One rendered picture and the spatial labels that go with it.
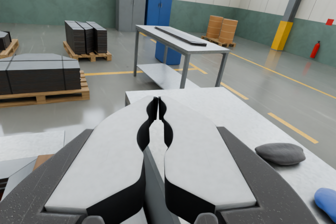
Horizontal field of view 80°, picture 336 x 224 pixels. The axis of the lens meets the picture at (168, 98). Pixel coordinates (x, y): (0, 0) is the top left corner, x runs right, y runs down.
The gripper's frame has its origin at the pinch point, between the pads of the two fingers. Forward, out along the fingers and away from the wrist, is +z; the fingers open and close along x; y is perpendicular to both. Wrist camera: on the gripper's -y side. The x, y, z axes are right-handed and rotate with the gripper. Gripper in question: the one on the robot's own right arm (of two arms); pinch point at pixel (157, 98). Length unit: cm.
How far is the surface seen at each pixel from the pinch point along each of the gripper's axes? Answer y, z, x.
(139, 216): 58, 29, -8
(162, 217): 53, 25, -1
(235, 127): 45, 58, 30
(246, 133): 45, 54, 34
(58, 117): 128, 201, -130
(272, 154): 43, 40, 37
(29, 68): 76, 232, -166
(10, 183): 52, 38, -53
